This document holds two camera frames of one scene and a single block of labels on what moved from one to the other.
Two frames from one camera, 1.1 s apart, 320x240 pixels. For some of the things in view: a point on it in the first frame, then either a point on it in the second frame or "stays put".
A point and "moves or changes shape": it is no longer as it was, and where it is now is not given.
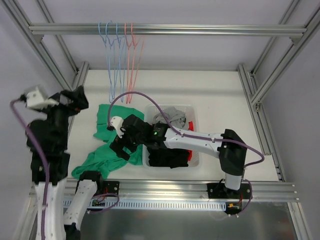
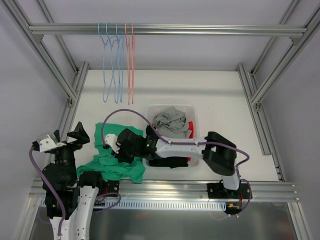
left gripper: [69, 99] to [66, 145]
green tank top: [105, 160] moves or changes shape
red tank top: [190, 128] stays put
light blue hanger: [110, 53] to [118, 79]
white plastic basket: [190, 112] stays put
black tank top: [171, 157] stays put
